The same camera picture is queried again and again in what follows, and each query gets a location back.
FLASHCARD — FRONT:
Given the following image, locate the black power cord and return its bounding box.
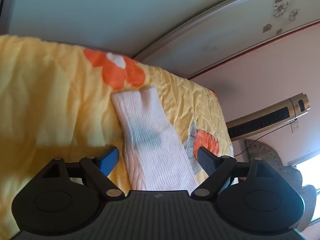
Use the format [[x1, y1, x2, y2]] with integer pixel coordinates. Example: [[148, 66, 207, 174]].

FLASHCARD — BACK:
[[233, 119, 299, 158]]

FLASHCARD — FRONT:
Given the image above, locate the pink knitted small garment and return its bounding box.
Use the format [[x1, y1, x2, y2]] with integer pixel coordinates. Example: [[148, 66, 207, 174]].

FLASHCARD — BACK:
[[112, 87, 198, 192]]

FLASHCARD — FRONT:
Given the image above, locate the bright window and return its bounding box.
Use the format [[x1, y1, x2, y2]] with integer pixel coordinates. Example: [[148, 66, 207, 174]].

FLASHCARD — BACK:
[[288, 150, 319, 224]]

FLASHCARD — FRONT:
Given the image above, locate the grey padded headboard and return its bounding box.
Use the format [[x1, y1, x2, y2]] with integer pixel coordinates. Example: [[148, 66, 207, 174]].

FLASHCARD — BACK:
[[244, 139, 316, 232]]

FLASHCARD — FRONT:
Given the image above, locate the gold tower fan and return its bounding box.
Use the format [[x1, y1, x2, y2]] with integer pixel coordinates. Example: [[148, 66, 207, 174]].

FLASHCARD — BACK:
[[226, 93, 310, 141]]

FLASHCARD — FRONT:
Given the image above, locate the white wall socket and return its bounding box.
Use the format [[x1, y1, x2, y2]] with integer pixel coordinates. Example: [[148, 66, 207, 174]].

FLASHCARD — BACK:
[[291, 120, 299, 133]]

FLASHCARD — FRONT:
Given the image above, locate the yellow floral quilt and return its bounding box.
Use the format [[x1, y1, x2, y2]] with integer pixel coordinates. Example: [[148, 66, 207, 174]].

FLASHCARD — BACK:
[[1, 35, 233, 239]]

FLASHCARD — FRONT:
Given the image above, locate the white floral wardrobe door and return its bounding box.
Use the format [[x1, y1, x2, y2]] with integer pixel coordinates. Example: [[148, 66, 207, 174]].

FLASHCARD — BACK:
[[135, 0, 319, 78]]

